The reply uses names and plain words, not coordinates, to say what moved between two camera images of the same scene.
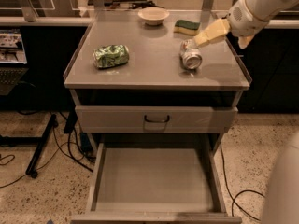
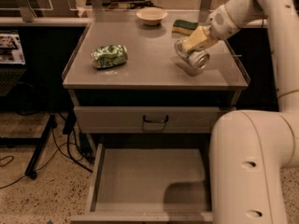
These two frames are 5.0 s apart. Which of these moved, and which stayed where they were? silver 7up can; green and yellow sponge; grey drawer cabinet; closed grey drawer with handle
Moved: silver 7up can
Stayed: green and yellow sponge; closed grey drawer with handle; grey drawer cabinet
